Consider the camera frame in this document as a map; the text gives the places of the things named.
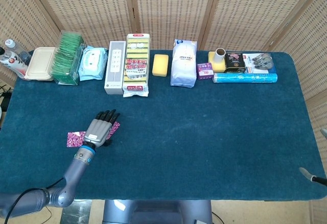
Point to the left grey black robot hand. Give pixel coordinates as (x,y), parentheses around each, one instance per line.
(98,130)

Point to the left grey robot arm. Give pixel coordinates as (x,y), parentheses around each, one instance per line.
(76,167)

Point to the white power strip box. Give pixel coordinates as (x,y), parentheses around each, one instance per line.
(115,80)

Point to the light blue wet wipes pack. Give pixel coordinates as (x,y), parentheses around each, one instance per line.
(92,63)

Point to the yellow sponge multipack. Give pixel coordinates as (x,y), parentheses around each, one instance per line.
(135,68)

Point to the clear box green tea bags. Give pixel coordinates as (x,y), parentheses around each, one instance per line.
(65,60)

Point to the metal floor plate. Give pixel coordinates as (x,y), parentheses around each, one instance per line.
(76,212)

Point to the beige lidded food container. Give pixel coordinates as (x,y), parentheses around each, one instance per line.
(39,63)

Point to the grey robot torso base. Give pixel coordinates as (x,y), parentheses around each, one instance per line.
(153,213)

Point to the dark blue felt table cover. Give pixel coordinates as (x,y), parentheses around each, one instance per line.
(204,132)

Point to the white paper bag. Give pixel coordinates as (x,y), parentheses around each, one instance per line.
(182,65)

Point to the white labelled drink bottle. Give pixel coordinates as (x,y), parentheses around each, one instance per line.
(12,63)

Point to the clear bottle white cap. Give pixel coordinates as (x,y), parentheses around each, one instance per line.
(15,48)

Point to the small purple box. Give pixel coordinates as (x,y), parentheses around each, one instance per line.
(205,71)

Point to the woven wooden folding screen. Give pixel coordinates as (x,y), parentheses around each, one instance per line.
(166,9)

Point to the white roll with cardboard core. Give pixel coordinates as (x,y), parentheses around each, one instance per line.
(219,56)

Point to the black tin can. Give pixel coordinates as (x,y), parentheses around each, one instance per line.
(235,63)

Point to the blue cling film roll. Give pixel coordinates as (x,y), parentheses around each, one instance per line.
(245,77)

